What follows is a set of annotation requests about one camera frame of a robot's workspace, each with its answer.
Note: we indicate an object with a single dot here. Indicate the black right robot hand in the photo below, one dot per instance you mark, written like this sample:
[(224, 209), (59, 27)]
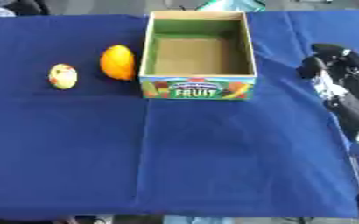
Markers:
[(346, 84)]

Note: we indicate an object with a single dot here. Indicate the open cardboard box green inside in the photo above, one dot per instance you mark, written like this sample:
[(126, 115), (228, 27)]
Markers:
[(198, 55)]

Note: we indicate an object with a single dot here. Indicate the orange toy mango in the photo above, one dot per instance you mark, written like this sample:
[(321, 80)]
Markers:
[(117, 62)]

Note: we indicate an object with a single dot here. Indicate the yellow red toy apple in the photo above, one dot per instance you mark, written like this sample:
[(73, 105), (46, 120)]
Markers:
[(63, 76)]

